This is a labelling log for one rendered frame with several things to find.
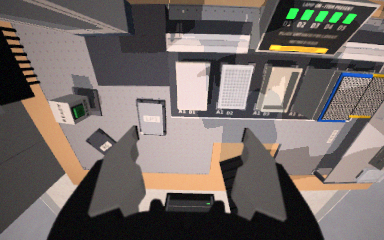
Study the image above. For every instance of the beige one-well reservoir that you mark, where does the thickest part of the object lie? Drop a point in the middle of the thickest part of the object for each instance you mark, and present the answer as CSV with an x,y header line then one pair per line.
x,y
281,86

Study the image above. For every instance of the dark grey regrip nest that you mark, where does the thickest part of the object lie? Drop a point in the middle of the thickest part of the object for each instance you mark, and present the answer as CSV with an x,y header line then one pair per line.
x,y
101,141

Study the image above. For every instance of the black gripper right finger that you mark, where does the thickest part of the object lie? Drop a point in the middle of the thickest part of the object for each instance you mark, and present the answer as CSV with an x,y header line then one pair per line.
x,y
264,193

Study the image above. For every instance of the cream ready button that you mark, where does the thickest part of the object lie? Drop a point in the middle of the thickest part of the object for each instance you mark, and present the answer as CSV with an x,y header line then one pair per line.
x,y
71,109

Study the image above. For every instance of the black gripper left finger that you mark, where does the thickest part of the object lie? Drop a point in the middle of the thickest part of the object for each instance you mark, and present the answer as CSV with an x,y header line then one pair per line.
x,y
112,189

